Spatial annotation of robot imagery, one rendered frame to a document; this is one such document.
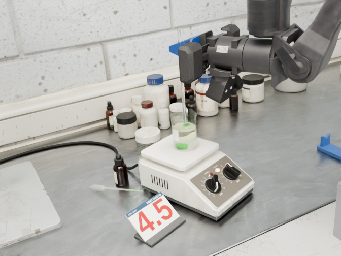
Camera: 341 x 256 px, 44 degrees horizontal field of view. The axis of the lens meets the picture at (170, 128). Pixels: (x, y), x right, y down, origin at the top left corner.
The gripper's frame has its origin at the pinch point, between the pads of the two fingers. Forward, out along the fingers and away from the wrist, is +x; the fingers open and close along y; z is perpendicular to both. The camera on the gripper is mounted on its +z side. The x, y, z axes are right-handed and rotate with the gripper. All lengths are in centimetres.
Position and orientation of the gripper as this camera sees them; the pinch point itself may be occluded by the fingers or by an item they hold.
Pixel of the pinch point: (186, 49)
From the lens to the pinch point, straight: 78.2
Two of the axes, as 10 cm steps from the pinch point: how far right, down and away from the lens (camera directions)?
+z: 0.7, 9.1, 4.1
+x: -8.4, -1.7, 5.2
